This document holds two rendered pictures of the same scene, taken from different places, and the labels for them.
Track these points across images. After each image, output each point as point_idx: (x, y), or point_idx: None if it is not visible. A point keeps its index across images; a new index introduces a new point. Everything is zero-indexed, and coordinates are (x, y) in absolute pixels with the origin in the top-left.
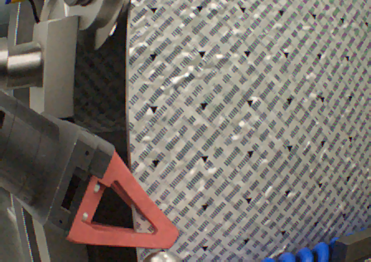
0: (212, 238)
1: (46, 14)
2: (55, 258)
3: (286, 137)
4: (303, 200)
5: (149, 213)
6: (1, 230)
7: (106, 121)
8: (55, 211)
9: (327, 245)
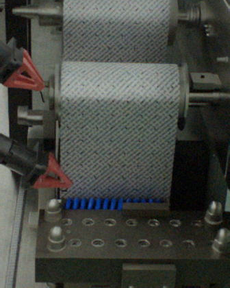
0: (83, 186)
1: None
2: None
3: (108, 162)
4: (116, 180)
5: (62, 178)
6: None
7: None
8: (24, 184)
9: (122, 201)
